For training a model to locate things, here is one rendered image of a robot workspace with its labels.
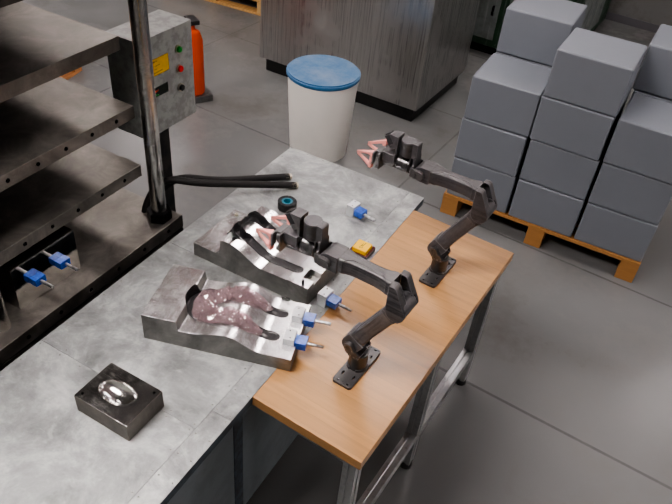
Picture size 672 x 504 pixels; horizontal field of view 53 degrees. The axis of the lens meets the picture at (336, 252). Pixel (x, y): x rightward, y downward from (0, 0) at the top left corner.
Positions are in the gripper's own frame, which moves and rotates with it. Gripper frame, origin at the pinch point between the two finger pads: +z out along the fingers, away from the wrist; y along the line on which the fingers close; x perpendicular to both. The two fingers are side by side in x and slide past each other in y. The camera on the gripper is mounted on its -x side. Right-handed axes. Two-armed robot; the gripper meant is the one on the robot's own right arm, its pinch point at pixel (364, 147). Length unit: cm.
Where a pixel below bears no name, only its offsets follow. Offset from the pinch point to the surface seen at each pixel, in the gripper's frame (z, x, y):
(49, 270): 69, 32, 93
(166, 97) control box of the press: 79, -2, 20
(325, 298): -14, 35, 44
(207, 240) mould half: 38, 33, 46
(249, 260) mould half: 16, 30, 49
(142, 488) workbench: -13, 40, 132
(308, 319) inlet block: -16, 33, 58
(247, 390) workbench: -15, 40, 89
